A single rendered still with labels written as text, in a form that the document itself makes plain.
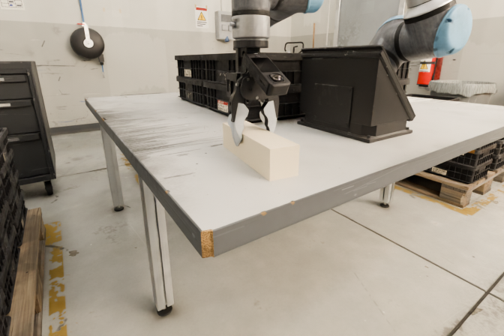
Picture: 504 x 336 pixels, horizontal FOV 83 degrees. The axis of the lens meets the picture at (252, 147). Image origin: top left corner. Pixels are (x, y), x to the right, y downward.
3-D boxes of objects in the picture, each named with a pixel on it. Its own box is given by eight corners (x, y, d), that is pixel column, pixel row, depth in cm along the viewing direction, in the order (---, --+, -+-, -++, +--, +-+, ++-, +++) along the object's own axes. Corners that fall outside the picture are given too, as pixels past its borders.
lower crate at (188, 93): (259, 103, 141) (259, 78, 138) (202, 108, 127) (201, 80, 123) (225, 94, 174) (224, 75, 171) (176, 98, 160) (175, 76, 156)
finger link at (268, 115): (269, 132, 68) (259, 95, 65) (283, 137, 63) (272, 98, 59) (259, 137, 67) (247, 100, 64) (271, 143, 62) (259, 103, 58)
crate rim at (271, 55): (319, 60, 102) (319, 53, 102) (247, 60, 88) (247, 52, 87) (259, 60, 135) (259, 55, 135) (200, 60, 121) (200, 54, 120)
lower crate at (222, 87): (315, 116, 108) (317, 84, 105) (247, 125, 94) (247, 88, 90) (259, 103, 141) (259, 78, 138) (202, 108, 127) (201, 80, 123)
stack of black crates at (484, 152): (489, 175, 195) (506, 110, 182) (471, 186, 179) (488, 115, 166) (428, 159, 227) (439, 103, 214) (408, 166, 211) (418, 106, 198)
